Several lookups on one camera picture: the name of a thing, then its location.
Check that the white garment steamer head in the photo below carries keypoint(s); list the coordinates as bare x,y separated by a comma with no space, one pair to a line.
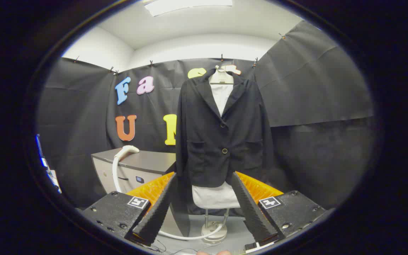
128,149

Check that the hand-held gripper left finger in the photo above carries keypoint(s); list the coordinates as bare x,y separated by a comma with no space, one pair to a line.
156,216

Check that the blue screened device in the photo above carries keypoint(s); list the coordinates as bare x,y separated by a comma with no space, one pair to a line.
50,173

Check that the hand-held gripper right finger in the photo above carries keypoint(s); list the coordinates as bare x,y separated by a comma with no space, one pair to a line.
251,212

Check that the grey cabinet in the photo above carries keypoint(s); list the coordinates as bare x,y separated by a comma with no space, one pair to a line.
143,161

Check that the white mannequin torso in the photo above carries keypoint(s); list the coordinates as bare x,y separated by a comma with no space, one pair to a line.
221,95

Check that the black backdrop cloth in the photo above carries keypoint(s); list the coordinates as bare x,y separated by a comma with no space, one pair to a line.
313,88

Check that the white mannequin stand base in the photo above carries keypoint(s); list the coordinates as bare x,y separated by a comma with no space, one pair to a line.
214,232

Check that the black blazer jacket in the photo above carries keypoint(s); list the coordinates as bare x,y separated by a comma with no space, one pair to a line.
207,141

